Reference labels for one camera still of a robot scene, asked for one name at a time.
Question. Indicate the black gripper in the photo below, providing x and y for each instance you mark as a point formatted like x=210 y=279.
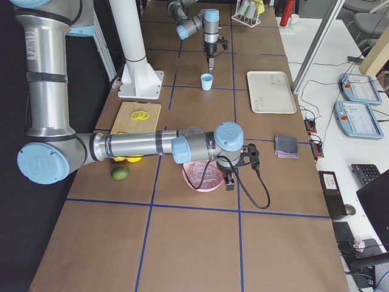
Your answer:
x=225 y=171
x=209 y=50

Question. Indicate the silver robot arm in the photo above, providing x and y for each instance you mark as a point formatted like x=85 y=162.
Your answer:
x=206 y=20
x=56 y=150

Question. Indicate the pink bowl of ice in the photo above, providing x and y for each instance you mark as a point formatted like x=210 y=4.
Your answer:
x=203 y=176

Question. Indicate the light blue cup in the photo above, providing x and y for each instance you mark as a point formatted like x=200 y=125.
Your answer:
x=206 y=81

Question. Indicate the white cup rack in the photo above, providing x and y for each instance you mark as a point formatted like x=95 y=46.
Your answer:
x=248 y=12

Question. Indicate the small white cup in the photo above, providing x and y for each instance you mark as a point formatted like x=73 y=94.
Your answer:
x=294 y=19

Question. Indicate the folded grey cloth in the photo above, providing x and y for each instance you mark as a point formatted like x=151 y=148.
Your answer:
x=286 y=147

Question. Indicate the cream bear tray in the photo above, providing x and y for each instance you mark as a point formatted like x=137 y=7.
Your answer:
x=270 y=93

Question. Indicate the white pillar with base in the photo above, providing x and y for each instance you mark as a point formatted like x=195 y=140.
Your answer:
x=139 y=79

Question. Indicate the yellow lemon slices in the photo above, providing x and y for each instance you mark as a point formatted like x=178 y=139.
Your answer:
x=139 y=115

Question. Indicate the bamboo cutting board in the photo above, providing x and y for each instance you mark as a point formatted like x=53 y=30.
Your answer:
x=123 y=124

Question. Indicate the orange usb hub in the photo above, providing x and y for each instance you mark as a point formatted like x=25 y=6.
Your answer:
x=310 y=126
x=316 y=147

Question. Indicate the red bottle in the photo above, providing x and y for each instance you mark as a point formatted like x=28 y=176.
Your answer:
x=287 y=11

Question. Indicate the black box with label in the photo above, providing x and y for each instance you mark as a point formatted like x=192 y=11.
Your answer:
x=331 y=192

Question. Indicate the computer mouse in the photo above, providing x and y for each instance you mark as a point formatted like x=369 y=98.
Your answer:
x=350 y=210

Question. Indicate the black keyboard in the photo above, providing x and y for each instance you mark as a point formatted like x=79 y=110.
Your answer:
x=365 y=173

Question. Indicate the lower blue teach pendant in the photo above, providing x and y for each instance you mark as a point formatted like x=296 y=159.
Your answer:
x=356 y=119

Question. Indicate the blue teach pendant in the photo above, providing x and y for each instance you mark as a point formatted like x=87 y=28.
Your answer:
x=356 y=119
x=358 y=87

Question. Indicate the black laptop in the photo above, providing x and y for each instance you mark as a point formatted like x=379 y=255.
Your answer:
x=373 y=198

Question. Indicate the upper blue teach pendant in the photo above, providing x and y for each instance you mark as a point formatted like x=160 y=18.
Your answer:
x=358 y=87

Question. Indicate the aluminium frame post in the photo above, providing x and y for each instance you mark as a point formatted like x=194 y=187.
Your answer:
x=323 y=30

